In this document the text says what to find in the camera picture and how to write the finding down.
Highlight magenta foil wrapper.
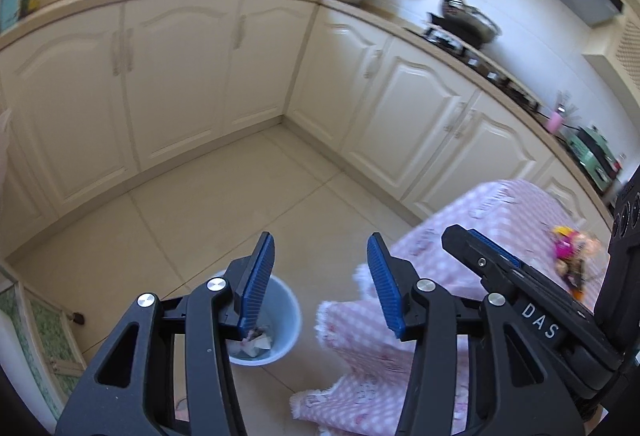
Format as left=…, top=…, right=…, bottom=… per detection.
left=551, top=226, right=582, bottom=260

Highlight dark snack wrapper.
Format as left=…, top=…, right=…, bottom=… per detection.
left=555, top=256, right=587, bottom=293

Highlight blue plastic trash bin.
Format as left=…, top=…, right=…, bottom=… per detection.
left=215, top=273, right=303, bottom=367

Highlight pink utensil holder cup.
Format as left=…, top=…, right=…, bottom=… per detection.
left=544, top=111, right=564, bottom=135

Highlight green electric cooker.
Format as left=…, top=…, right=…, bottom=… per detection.
left=565, top=126, right=622, bottom=196

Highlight pink checkered tablecloth table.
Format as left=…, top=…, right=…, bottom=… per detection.
left=291, top=179, right=620, bottom=435

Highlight gas stove top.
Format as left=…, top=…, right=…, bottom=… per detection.
left=406, top=26, right=544, bottom=117

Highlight black wok with lid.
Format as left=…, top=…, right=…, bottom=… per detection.
left=440, top=0, right=502, bottom=48

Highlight upper cream cabinets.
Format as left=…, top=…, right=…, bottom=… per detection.
left=582, top=11, right=640, bottom=120

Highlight cream cabinets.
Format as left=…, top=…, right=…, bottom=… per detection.
left=1, top=0, right=612, bottom=253
left=582, top=11, right=640, bottom=120

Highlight lower cream cabinets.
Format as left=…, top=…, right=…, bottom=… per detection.
left=1, top=0, right=612, bottom=253

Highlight teal box on counter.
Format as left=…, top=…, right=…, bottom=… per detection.
left=0, top=0, right=21, bottom=32

